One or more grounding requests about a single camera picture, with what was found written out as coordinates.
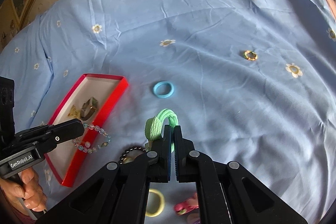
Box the yellow translucent hair claw clip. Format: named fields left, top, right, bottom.
left=67, top=105, right=81, bottom=119

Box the pastel crystal bead bracelet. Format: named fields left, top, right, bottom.
left=72, top=122, right=112, bottom=154

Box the dark bead bracelet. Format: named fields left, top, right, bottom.
left=117, top=145, right=148, bottom=164

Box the green hair scrunchie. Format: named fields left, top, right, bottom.
left=145, top=109, right=179, bottom=151

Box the person's left hand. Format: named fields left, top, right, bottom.
left=1, top=167, right=47, bottom=215

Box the red shallow gift box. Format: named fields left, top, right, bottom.
left=46, top=74, right=129, bottom=187

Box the pink hair clip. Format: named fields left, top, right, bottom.
left=174, top=193, right=199, bottom=215

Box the light blue floral bed sheet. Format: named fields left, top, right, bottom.
left=1, top=0, right=335, bottom=223

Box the yellow hair tie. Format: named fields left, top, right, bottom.
left=144, top=188, right=166, bottom=218

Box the light blue hair tie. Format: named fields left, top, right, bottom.
left=152, top=81, right=176, bottom=99

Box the gold green small ring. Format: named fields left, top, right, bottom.
left=243, top=50, right=259, bottom=62

